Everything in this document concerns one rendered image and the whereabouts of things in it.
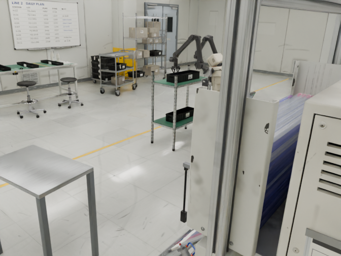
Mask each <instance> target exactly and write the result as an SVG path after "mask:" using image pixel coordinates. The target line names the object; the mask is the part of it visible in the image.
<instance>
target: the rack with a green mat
mask: <svg viewBox="0 0 341 256"><path fill-rule="evenodd" d="M188 70H190V65H188ZM204 78H207V77H202V76H200V77H199V79H194V80H190V81H185V82H180V83H178V76H177V75H175V83H171V82H167V81H166V79H162V80H157V81H154V71H151V143H153V136H154V124H155V125H159V126H162V127H165V128H168V129H171V130H173V144H172V151H175V137H176V130H177V129H179V128H182V127H185V129H187V125H189V124H191V123H193V116H192V117H189V118H186V119H184V120H181V121H178V122H176V110H177V88H181V87H185V86H186V87H187V91H186V107H188V98H189V86H190V85H193V84H197V83H201V82H202V79H204ZM154 84H156V85H161V86H165V87H170V88H174V115H173V123H171V122H168V121H166V117H163V118H160V119H157V120H154ZM208 90H211V86H209V88H208Z"/></svg>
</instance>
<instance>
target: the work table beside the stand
mask: <svg viewBox="0 0 341 256"><path fill-rule="evenodd" d="M85 175H86V180H87V194H88V208H89V222H90V236H91V250H92V256H99V250H98V234H97V218H96V201H95V186H94V169H93V167H92V166H89V165H87V164H84V163H81V162H78V161H76V160H73V159H71V158H68V157H65V156H63V155H60V154H57V153H55V152H52V151H49V150H47V149H44V148H41V147H38V146H35V145H30V146H27V147H24V148H21V149H19V150H16V151H13V152H10V153H7V154H5V155H2V156H0V180H2V181H4V182H6V183H8V184H10V185H12V186H14V187H16V188H18V189H20V190H22V191H24V192H26V193H28V194H30V195H32V196H34V197H35V198H36V204H37V211H38V218H39V225H40V232H41V240H42V247H43V254H44V256H53V255H52V248H51V240H50V232H49V224H48V216H47V208H46V200H45V196H47V195H48V194H50V193H52V192H54V191H56V190H58V189H60V188H62V187H64V186H66V185H68V184H69V183H71V182H73V181H75V180H77V179H79V178H81V177H83V176H85Z"/></svg>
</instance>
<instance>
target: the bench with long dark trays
mask: <svg viewBox="0 0 341 256"><path fill-rule="evenodd" d="M32 63H33V64H36V65H39V68H28V67H24V66H20V65H18V64H15V65H5V66H7V67H10V68H11V71H0V76H8V75H13V73H15V71H16V72H17V73H18V74H25V73H34V72H42V71H50V70H57V72H58V83H59V93H60V94H59V95H53V96H50V97H44V98H39V99H35V100H38V101H41V100H46V99H51V98H57V97H62V96H63V95H62V94H61V93H62V90H61V89H63V90H67V91H68V89H67V88H63V87H61V81H60V69H68V68H74V78H77V73H76V66H77V65H78V64H76V63H71V62H70V63H68V64H63V65H61V66H56V65H49V64H46V63H41V62H32ZM20 68H23V69H20ZM22 72H23V73H22ZM71 92H75V93H77V95H76V99H78V87H77V81H75V91H74V90H71ZM20 104H22V103H20V102H17V103H12V104H6V105H1V106H0V108H4V107H9V106H15V105H20Z"/></svg>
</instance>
